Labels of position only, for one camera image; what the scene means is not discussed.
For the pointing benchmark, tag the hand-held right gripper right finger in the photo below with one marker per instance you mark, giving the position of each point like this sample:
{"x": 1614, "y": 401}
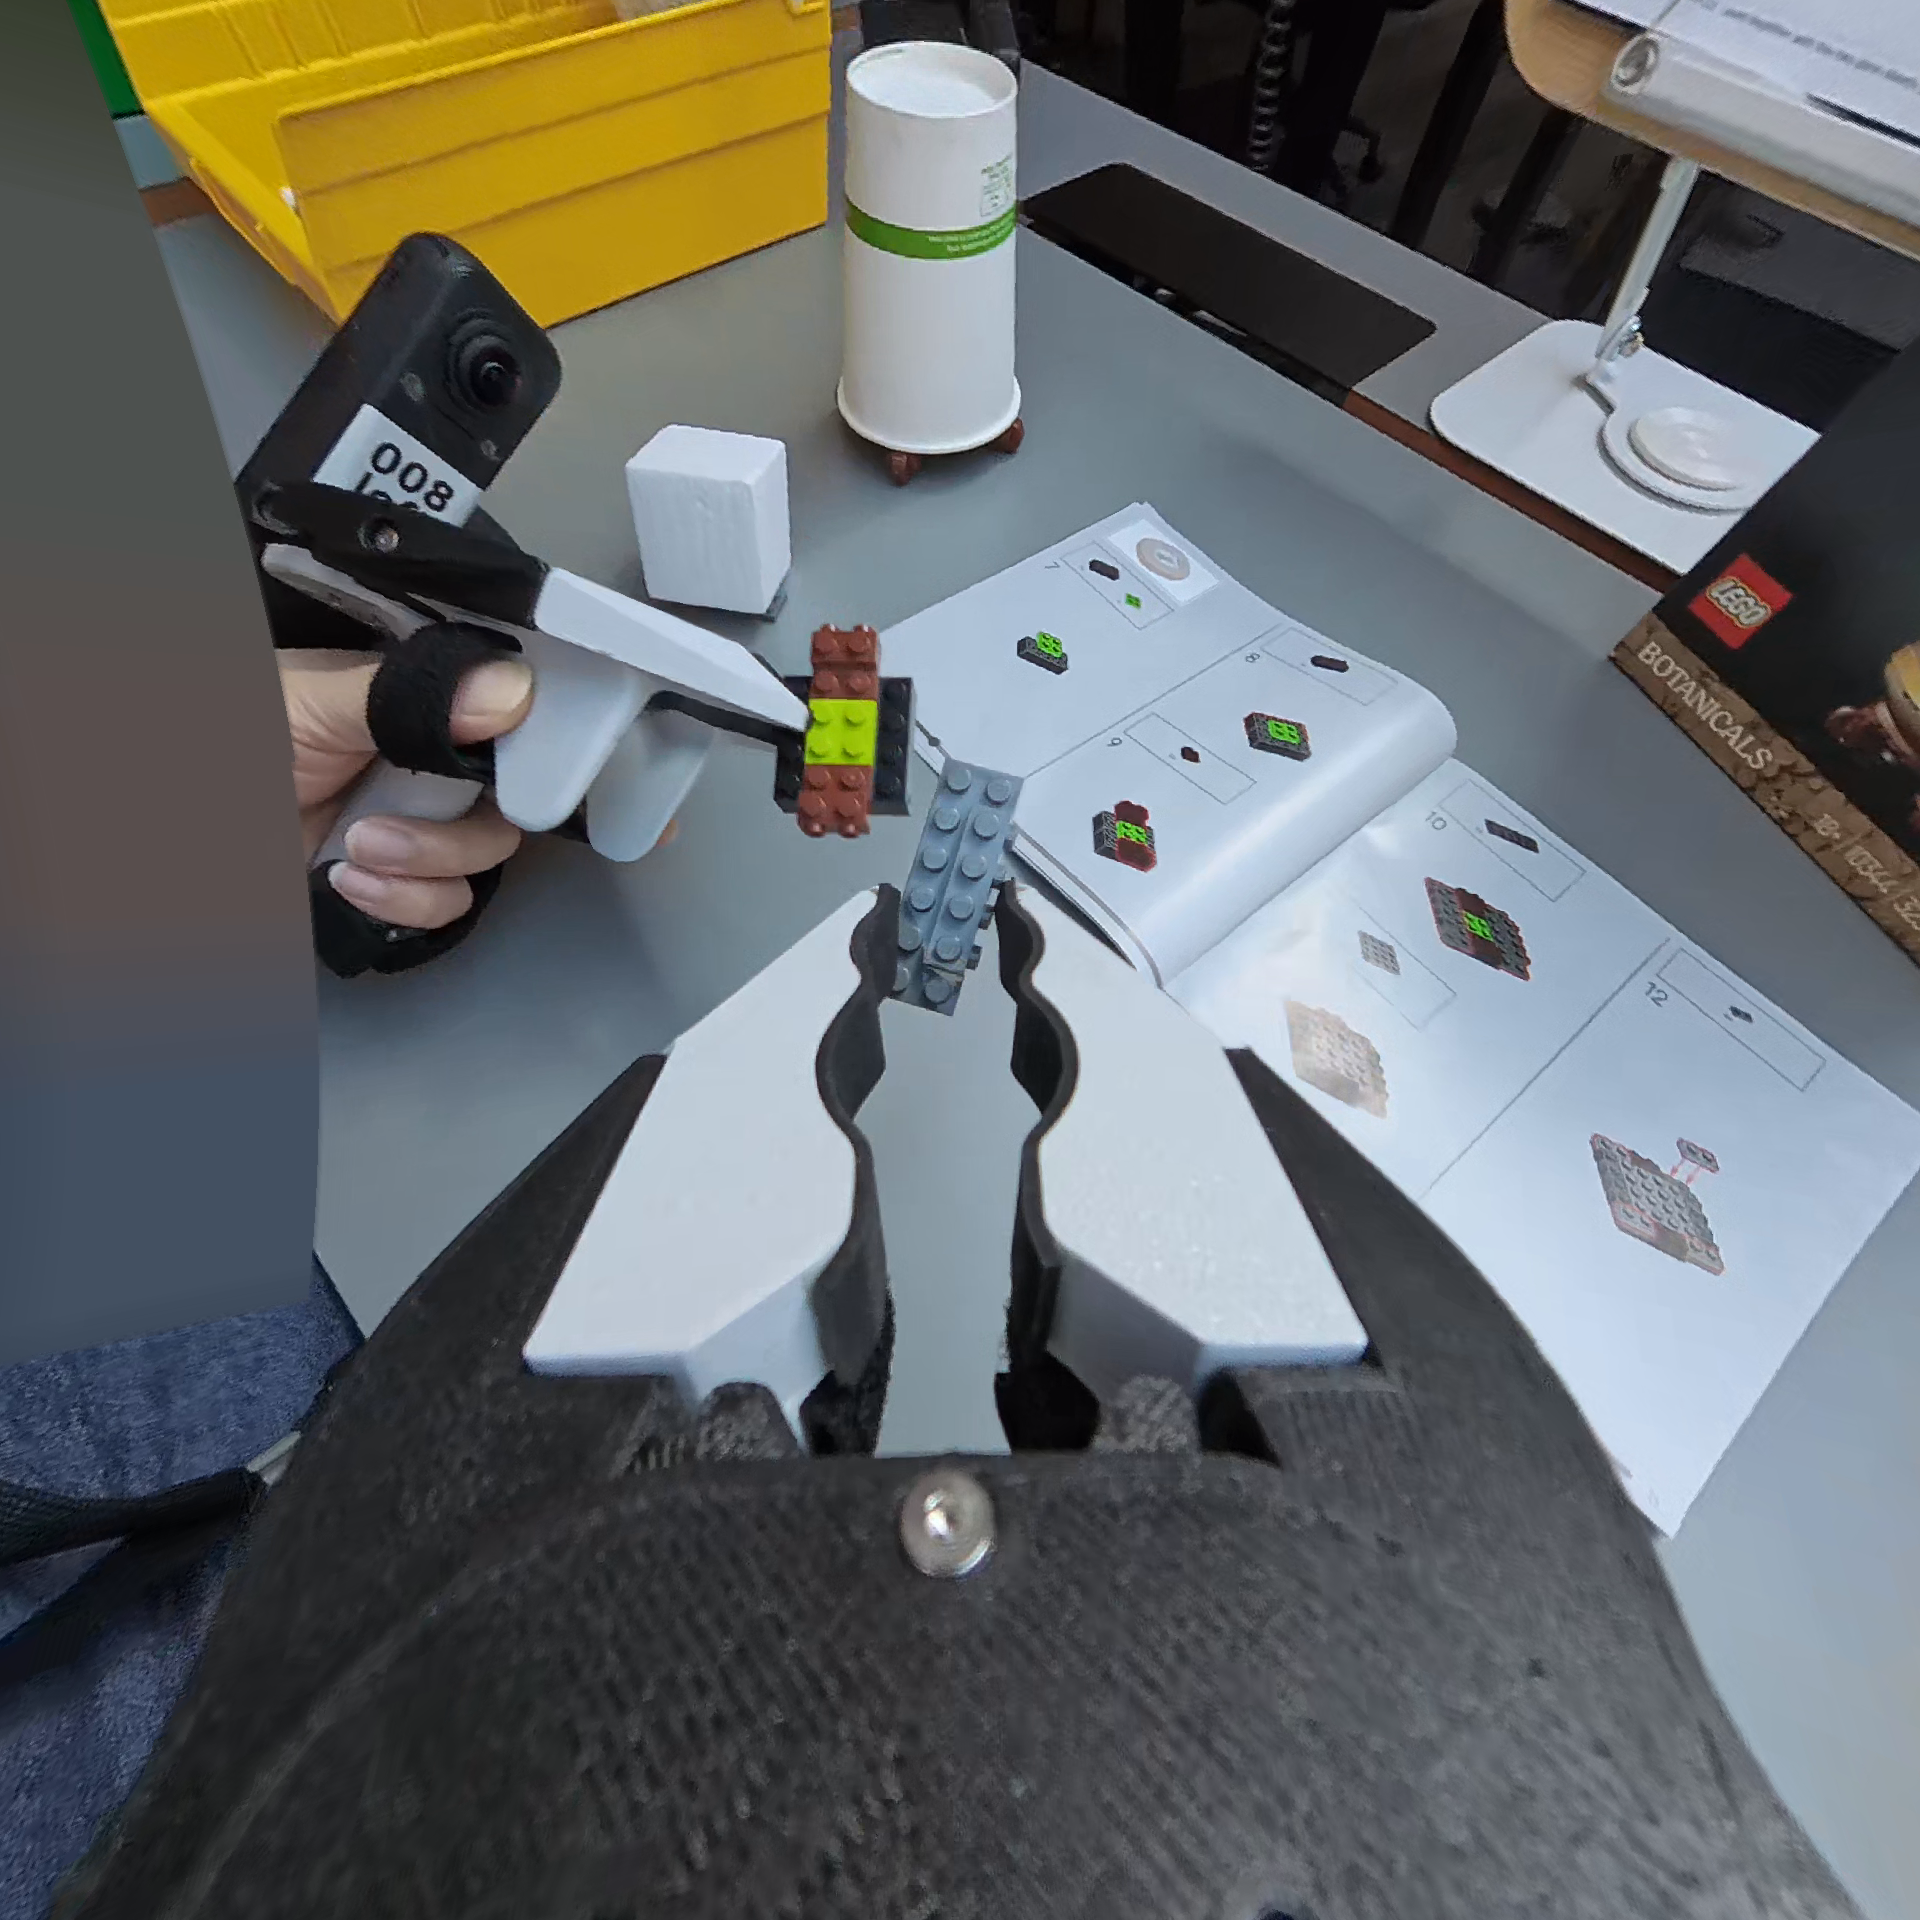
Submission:
{"x": 1185, "y": 1213}

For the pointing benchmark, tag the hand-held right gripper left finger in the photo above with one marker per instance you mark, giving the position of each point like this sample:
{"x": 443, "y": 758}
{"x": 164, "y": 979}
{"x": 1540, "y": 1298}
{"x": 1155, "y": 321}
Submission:
{"x": 705, "y": 1201}

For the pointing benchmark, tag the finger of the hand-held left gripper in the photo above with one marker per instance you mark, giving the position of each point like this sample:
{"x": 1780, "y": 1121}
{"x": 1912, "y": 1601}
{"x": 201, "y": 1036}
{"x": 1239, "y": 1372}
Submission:
{"x": 645, "y": 638}

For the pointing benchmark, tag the black brown green brick assembly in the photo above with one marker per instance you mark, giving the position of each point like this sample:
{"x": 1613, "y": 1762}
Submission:
{"x": 839, "y": 733}

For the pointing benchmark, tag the grey brick plate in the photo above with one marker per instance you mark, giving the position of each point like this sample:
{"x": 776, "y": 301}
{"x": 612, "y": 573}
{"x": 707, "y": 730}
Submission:
{"x": 961, "y": 868}

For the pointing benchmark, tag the grey desk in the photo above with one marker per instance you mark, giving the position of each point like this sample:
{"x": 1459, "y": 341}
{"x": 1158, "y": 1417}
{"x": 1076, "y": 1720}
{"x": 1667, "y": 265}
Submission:
{"x": 600, "y": 961}

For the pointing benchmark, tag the person's left hand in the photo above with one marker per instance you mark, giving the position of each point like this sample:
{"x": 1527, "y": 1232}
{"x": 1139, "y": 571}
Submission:
{"x": 323, "y": 720}

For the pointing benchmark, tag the white foam block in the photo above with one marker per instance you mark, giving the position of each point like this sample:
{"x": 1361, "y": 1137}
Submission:
{"x": 705, "y": 517}

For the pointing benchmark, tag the yellow storage bin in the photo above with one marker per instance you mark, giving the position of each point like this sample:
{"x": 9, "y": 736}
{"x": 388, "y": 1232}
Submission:
{"x": 524, "y": 164}

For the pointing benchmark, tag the brown brick piece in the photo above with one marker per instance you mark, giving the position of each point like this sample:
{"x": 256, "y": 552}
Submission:
{"x": 902, "y": 461}

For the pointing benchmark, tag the white instruction booklet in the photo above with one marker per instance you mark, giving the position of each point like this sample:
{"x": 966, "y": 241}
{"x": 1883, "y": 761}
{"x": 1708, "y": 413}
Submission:
{"x": 1500, "y": 974}

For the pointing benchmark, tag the green storage bin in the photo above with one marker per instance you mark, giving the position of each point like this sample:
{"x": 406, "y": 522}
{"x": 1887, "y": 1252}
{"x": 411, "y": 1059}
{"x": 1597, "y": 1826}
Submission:
{"x": 119, "y": 60}

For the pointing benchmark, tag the white paper cup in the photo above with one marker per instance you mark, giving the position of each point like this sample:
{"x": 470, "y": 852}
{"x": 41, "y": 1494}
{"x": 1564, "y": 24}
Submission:
{"x": 931, "y": 299}

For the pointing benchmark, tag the person's blue shirt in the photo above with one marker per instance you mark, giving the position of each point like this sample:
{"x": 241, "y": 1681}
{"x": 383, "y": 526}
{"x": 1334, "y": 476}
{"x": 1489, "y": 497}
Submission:
{"x": 60, "y": 1681}

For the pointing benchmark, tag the black toy set box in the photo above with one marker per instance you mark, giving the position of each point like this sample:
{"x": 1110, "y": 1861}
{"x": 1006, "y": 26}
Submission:
{"x": 1829, "y": 598}

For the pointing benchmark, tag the printed instruction sheet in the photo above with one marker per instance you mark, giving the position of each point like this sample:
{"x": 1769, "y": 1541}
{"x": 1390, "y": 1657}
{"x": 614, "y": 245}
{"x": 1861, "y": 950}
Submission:
{"x": 1846, "y": 76}

